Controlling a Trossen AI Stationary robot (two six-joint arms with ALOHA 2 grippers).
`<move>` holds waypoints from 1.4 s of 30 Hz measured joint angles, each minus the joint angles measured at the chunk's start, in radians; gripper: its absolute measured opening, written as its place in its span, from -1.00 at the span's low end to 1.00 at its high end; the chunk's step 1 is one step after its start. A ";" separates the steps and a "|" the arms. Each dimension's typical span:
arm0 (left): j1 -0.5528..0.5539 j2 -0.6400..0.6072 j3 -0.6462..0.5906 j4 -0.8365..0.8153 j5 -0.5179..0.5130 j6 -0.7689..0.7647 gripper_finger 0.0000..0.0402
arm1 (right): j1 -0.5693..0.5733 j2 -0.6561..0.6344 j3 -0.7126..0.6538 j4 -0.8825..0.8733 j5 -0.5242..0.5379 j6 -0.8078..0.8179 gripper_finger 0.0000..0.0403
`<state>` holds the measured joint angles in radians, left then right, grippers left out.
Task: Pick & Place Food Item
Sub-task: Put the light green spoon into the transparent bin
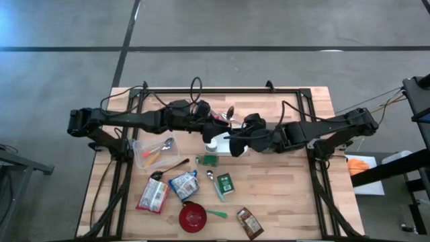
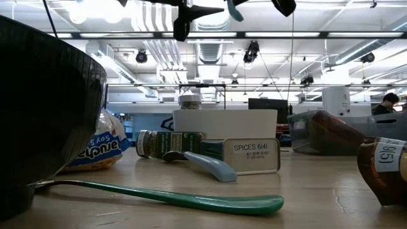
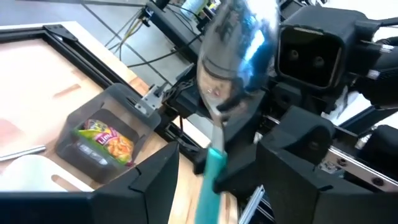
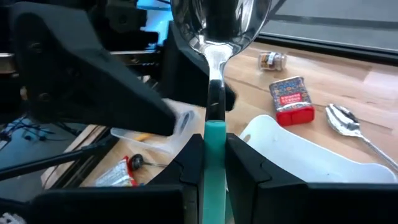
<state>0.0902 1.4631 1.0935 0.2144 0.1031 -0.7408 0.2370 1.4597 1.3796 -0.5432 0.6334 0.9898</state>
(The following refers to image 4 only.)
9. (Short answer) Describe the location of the clear plastic container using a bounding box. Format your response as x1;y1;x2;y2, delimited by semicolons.
110;98;206;156

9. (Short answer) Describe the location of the teal-handled spoon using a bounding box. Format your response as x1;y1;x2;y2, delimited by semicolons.
170;0;273;224

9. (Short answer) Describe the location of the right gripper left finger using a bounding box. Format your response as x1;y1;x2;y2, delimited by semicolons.
30;133;206;224

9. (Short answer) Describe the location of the red white snack packet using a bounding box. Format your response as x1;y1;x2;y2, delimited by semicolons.
94;156;138;187

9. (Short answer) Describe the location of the silver metal spoon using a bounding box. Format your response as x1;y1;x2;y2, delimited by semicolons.
325;103;398;174

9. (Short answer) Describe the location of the white plastic bin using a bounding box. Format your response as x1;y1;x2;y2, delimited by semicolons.
238;114;398;185

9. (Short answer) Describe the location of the black metal spoon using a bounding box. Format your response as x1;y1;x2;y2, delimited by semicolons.
128;153;170;172

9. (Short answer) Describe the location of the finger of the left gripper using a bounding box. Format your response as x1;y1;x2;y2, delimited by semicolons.
161;21;236;112
9;1;177;136

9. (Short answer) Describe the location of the small glass jar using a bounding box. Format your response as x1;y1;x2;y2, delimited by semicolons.
257;51;288;72

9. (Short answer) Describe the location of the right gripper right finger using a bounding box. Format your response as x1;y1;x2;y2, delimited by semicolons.
225;133;398;224

